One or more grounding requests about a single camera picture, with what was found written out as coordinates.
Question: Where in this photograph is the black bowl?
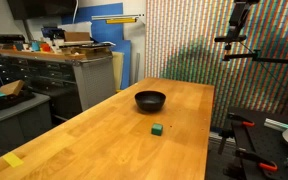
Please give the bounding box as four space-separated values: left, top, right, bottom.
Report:
134 90 167 113

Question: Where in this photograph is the green cube block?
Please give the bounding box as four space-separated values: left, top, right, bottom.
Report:
150 122 164 137

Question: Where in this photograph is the beige foam panel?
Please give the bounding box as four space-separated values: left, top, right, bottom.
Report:
111 51 125 92

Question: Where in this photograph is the blue board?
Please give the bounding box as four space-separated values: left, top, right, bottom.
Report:
61 2 132 91

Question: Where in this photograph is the yellow spirit level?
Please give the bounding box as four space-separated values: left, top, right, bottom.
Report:
105 17 138 25

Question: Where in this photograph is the flat brown cardboard box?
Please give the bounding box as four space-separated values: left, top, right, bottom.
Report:
63 31 92 43

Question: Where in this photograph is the grey drawer cabinet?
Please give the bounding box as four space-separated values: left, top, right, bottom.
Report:
0 53 117 122

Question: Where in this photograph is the orange container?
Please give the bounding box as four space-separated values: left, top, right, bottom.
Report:
39 42 52 53

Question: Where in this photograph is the wooden workbench top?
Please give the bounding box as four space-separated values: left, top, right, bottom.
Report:
0 47 87 62

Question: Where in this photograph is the teal cup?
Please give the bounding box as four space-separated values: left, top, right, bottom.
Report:
30 40 41 52

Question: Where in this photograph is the grey storage bin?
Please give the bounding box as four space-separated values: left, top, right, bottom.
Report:
0 92 54 149

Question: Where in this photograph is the dark monitor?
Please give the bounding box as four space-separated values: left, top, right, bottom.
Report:
6 0 79 21

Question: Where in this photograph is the small brown cardboard box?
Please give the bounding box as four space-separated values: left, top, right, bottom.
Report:
0 79 26 97

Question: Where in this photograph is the aluminium extrusion bar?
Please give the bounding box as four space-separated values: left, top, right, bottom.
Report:
263 118 288 132

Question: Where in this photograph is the black perforated breadboard table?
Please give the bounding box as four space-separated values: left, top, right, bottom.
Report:
217 106 288 180

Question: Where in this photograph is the black case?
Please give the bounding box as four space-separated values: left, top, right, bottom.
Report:
0 89 36 116

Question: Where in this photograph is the black device box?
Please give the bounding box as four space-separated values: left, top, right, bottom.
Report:
0 33 27 44

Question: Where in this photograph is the yellow sticky note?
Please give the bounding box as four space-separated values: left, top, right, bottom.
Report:
2 152 25 168

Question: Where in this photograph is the white rail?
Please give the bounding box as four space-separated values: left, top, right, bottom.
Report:
90 13 146 21

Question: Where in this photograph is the black clamp orange handle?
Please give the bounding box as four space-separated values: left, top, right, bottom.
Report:
234 148 279 173
226 112 256 128

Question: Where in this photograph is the white hanging cable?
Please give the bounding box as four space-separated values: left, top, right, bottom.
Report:
71 0 80 25

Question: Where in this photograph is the black camera on mount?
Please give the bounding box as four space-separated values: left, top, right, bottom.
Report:
214 0 261 51

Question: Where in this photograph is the black horizontal mount rod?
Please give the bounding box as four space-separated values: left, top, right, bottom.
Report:
222 49 288 70

